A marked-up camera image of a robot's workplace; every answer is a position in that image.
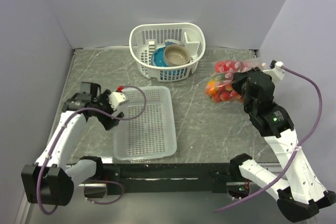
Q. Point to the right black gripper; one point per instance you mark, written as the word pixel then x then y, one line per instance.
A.
pixel 238 77

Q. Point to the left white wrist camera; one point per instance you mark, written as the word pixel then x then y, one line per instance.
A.
pixel 116 99

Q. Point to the red fake fruit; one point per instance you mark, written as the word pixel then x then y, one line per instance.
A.
pixel 228 66

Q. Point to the beige ceramic bowl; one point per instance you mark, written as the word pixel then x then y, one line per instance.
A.
pixel 175 55

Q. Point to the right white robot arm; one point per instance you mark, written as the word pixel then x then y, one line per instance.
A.
pixel 298 192

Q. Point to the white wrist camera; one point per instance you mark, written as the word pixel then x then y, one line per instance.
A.
pixel 116 99
pixel 276 71

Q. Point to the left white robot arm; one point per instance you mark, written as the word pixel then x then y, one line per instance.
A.
pixel 48 181

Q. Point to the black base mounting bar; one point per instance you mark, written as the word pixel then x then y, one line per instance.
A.
pixel 169 178

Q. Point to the orange fake fruit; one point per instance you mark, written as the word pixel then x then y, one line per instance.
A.
pixel 212 87

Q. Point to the white blue floral cup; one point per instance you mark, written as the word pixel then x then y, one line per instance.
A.
pixel 169 42

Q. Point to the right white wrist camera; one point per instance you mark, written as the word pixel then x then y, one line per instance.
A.
pixel 276 71

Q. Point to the blue dotted plate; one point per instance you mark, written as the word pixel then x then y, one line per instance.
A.
pixel 157 58

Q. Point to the clear zip top bag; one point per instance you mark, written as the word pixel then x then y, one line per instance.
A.
pixel 225 92

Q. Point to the white oval dish basket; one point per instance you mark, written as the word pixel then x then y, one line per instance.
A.
pixel 144 40

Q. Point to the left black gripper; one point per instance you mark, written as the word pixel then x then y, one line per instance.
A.
pixel 107 121

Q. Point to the white rectangular perforated tray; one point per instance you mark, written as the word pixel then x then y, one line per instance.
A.
pixel 150 136

